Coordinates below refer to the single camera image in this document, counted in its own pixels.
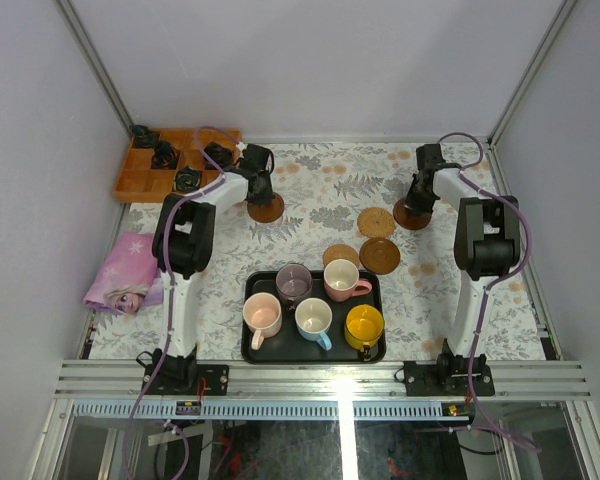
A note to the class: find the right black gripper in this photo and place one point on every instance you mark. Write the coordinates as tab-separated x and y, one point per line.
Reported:
411	203

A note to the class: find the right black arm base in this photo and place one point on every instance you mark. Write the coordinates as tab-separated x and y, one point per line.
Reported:
449	376

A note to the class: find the light pink mug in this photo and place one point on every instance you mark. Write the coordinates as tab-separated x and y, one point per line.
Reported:
262	314

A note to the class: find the purple glass cup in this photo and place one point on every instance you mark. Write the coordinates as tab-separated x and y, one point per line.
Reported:
293	283

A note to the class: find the woven rattan coaster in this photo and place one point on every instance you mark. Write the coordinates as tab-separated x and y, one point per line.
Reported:
341	251
376	222

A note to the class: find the light blue mug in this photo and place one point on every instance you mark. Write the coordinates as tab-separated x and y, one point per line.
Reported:
313	318

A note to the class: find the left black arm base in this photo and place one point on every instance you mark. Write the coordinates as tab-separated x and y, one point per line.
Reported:
182	375

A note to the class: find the wooden compartment tray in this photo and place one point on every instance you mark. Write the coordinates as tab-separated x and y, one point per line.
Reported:
140	182

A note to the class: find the aluminium front rail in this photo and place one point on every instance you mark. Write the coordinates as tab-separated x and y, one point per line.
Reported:
111	389

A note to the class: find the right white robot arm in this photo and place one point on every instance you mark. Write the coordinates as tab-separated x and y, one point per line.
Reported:
487	242

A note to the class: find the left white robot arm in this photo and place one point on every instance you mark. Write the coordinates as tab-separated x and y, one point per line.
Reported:
184	237

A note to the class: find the brown wooden coaster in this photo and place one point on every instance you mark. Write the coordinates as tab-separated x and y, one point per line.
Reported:
266	212
380	256
409	220

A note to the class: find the black serving tray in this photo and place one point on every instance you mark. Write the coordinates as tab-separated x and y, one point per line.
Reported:
289	347

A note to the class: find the purple printed cloth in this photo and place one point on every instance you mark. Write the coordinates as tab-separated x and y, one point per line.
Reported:
129	278

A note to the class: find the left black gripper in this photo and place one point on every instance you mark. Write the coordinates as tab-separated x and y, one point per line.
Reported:
261	191

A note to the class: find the yellow mug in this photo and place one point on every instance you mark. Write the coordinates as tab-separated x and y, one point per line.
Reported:
363	327

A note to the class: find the black green rolled item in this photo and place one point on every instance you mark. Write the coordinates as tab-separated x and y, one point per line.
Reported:
187	180

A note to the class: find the pink mug white inside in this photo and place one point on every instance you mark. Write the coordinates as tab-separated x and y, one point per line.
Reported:
342	281

